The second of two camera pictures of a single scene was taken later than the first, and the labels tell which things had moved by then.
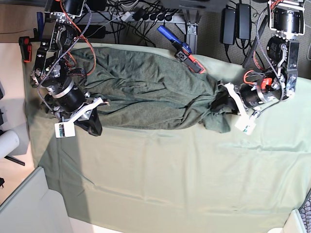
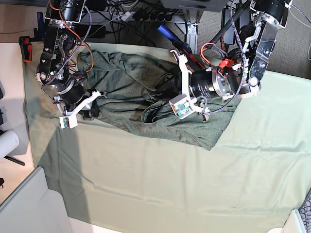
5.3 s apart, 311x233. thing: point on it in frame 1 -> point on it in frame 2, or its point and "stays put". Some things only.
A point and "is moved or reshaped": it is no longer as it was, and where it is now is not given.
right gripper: x=223 y=97 -> x=173 y=84
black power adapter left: x=228 y=26 stays put
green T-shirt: x=141 y=90 is moved or reshaped
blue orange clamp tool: x=183 y=53 stays put
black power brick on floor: x=95 y=31 stays put
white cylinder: x=9 y=142 stays put
